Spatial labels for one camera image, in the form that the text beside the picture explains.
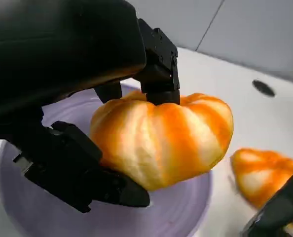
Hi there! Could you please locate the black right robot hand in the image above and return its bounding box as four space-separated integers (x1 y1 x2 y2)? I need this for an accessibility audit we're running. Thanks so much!
239 170 293 237

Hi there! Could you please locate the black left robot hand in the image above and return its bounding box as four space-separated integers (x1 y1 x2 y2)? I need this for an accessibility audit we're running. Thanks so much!
0 0 181 214

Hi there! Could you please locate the orange white toy bread roll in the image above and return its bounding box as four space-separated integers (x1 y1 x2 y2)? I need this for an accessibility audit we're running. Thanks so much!
231 148 293 209
90 89 235 192

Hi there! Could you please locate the lilac plate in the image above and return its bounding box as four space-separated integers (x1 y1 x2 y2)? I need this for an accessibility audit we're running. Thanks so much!
0 83 214 237

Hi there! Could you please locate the black table cable grommet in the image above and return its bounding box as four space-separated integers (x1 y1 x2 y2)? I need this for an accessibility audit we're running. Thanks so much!
252 79 276 97

